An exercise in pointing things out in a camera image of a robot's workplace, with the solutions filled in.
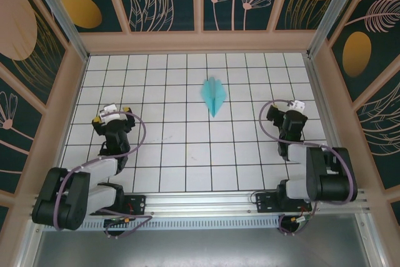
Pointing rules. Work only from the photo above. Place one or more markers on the teal paper sheet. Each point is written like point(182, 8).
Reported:
point(214, 98)

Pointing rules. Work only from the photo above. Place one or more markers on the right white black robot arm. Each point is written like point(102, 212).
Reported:
point(331, 182)

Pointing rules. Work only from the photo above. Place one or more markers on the grey metal sheet panel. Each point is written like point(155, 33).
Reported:
point(200, 251)

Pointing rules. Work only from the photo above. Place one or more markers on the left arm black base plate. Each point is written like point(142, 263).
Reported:
point(137, 204)

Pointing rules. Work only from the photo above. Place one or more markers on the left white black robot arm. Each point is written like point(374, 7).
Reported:
point(59, 198)

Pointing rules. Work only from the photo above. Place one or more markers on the small black circuit board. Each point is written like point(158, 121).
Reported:
point(114, 221)

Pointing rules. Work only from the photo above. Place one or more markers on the aluminium side rail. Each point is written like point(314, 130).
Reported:
point(318, 92)

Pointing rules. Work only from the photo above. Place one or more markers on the long aluminium mounting rail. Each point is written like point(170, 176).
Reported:
point(200, 204)

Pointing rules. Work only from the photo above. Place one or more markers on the aluminium corner post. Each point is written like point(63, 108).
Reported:
point(55, 7)
point(334, 7)

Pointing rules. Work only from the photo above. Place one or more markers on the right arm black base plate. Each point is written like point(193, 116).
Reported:
point(265, 204)

